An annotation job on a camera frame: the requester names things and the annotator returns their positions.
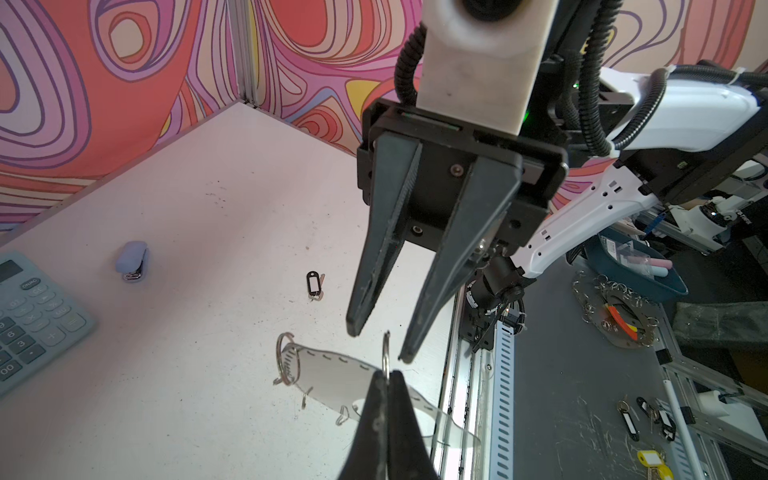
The silver key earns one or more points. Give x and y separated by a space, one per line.
323 276

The teal calculator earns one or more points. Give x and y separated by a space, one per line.
40 321

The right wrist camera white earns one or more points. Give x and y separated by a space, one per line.
482 72

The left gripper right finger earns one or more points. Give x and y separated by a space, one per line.
407 457

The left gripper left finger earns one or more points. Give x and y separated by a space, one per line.
368 455

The small blue stapler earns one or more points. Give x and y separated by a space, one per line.
132 261

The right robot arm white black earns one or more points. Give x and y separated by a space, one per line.
632 141

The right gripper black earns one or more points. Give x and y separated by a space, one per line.
450 181

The black key tag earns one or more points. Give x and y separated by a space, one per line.
314 284

